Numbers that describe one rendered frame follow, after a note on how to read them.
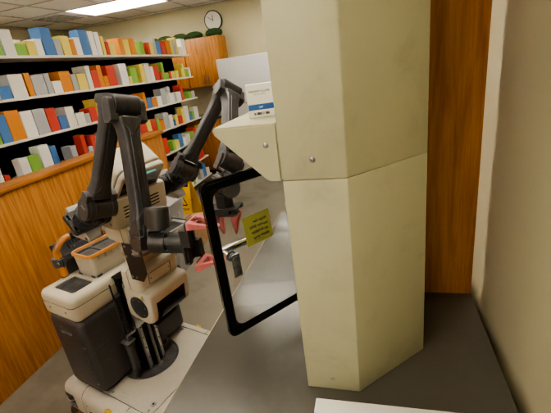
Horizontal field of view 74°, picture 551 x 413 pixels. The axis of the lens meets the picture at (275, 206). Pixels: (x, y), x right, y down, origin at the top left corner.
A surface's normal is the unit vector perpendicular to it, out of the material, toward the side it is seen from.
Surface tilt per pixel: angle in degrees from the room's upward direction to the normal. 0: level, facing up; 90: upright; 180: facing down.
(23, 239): 90
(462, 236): 90
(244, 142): 90
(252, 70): 90
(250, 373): 0
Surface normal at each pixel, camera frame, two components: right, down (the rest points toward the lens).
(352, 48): 0.51, 0.25
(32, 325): 0.96, -0.03
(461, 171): -0.24, 0.37
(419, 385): -0.12, -0.93
